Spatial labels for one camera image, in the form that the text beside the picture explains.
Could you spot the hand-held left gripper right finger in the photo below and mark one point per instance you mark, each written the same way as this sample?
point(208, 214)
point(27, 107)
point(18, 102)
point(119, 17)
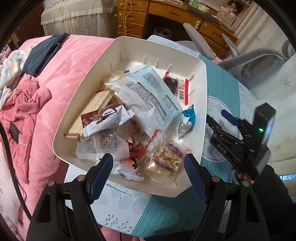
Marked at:
point(195, 183)

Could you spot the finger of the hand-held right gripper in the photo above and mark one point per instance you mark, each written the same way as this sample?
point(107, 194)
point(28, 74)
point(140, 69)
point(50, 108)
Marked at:
point(214, 125)
point(227, 116)

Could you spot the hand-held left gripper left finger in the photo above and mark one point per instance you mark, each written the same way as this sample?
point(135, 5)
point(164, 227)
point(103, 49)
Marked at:
point(101, 176)

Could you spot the small blue snack packet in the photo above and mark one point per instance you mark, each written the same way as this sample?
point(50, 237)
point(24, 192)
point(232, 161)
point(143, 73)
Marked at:
point(188, 118)

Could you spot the red white cartoon snack packet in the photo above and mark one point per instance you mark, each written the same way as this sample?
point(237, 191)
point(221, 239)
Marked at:
point(131, 160)

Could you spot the red nut candy clear packet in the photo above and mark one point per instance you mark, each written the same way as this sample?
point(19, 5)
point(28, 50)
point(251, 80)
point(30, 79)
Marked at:
point(165, 157)

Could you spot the dark cake clear red packet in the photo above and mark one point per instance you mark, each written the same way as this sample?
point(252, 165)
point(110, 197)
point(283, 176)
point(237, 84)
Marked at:
point(174, 84)

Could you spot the brown white chocolate packet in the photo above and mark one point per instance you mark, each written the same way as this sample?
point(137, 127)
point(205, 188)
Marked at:
point(104, 118)

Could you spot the large pale blue snack bag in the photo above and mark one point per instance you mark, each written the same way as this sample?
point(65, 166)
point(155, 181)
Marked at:
point(148, 92)

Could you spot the beige wafer biscuit packet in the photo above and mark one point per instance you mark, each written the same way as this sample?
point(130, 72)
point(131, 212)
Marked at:
point(99, 102)

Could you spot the yellow puffed snack clear packet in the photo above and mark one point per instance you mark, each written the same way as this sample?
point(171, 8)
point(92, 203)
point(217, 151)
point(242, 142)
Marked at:
point(114, 77)

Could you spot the white plastic tray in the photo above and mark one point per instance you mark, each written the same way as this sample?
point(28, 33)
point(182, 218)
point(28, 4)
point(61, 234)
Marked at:
point(129, 49)

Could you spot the person's right forearm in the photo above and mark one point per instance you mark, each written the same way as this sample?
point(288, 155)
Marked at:
point(275, 192)

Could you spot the person's right hand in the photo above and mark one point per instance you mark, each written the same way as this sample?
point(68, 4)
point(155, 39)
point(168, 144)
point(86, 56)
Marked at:
point(242, 176)

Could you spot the tree print tablecloth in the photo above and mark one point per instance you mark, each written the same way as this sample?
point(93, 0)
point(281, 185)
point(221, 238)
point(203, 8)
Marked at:
point(171, 208)

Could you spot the grey office chair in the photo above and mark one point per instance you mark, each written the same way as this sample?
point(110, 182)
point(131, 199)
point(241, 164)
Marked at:
point(261, 58)

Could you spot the printed cardboard box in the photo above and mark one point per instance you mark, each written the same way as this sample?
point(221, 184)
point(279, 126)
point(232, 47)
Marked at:
point(225, 17)

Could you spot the pink blanket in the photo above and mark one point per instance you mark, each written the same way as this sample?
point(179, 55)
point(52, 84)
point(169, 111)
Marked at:
point(64, 76)

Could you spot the pink garment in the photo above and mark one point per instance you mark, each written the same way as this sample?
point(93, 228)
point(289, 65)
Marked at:
point(25, 102)

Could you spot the doll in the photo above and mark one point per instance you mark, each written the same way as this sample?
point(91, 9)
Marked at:
point(231, 7)

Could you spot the wooden desk with drawers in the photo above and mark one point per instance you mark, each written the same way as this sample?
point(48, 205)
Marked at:
point(175, 18)

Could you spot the pale green container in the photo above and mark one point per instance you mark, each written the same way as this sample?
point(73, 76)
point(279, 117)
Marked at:
point(198, 3)

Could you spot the navy blue cloth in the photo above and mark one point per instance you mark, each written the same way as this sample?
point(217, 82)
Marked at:
point(44, 53)

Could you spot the white blue patterned cloth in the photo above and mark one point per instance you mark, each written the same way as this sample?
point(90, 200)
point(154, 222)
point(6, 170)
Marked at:
point(11, 64)

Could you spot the white lace furniture cover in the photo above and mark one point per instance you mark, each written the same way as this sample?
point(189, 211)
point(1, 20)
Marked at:
point(76, 16)

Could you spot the brown wooden door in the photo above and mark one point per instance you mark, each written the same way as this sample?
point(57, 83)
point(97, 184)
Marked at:
point(30, 25)

